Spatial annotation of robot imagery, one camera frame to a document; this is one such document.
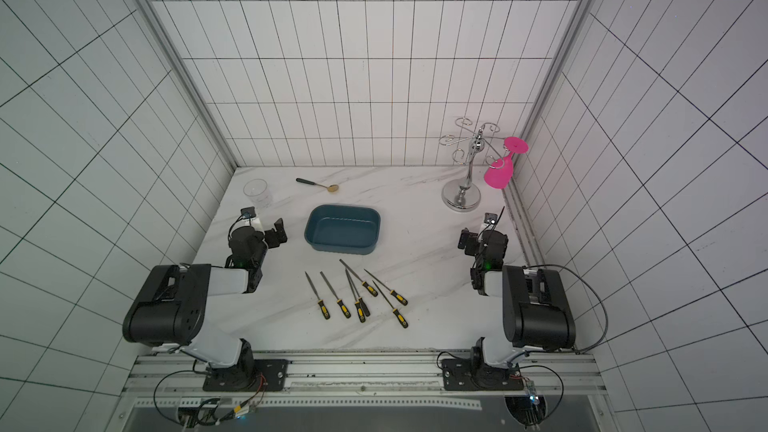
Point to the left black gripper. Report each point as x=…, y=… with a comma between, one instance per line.
x=271, y=234

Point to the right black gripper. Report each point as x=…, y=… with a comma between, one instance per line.
x=470, y=243

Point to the crossing yellow file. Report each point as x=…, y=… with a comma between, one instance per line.
x=370, y=288

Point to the yellow black file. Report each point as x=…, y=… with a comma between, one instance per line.
x=362, y=317
x=364, y=304
x=321, y=304
x=344, y=309

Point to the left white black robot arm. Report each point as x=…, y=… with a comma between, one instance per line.
x=170, y=309

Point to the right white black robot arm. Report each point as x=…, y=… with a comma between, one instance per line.
x=535, y=316

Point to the teal plastic storage box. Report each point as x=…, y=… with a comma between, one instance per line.
x=343, y=229

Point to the chrome glass holder stand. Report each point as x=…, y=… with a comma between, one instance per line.
x=462, y=194

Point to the clear plastic measuring cup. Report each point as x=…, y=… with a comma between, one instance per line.
x=258, y=193

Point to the pink plastic wine glass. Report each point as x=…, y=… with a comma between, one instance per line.
x=501, y=171

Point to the left base wiring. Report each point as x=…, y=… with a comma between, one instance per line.
x=204, y=402

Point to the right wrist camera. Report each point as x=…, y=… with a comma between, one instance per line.
x=490, y=219

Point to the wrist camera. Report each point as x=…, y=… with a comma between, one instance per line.
x=490, y=219
x=248, y=213

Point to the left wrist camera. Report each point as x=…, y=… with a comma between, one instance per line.
x=248, y=213

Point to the gold spoon dark handle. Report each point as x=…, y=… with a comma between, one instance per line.
x=330, y=188

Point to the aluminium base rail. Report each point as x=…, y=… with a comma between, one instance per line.
x=367, y=374

